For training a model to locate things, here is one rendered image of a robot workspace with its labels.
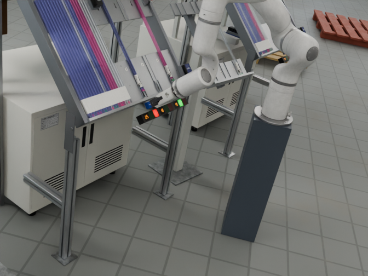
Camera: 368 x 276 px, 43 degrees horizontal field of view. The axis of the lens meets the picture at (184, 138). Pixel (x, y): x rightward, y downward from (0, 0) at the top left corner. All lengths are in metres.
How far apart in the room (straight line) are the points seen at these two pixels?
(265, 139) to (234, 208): 0.44
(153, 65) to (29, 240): 1.01
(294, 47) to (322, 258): 1.17
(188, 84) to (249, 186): 0.71
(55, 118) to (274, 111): 1.01
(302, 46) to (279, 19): 0.16
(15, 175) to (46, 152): 0.21
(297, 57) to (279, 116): 0.31
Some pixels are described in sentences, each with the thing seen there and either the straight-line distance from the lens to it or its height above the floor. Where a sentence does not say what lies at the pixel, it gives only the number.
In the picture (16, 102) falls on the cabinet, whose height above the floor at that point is 0.62.
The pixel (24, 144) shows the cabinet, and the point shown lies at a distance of 2.24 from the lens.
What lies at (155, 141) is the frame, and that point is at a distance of 2.62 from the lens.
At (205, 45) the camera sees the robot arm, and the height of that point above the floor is 1.07.
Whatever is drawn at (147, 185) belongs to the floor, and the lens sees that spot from 2.80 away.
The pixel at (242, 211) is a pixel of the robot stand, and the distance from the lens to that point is 2.47.
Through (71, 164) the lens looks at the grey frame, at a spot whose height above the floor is 0.54.
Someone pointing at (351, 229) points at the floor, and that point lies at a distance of 2.99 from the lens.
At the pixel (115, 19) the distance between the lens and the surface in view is 2.22.
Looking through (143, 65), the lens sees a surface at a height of 0.82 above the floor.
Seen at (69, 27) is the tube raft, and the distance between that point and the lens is 2.02.
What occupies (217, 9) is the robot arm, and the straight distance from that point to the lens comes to 1.82.
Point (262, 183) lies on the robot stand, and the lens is 2.37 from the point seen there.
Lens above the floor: 1.63
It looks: 29 degrees down
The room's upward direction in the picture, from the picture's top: 12 degrees clockwise
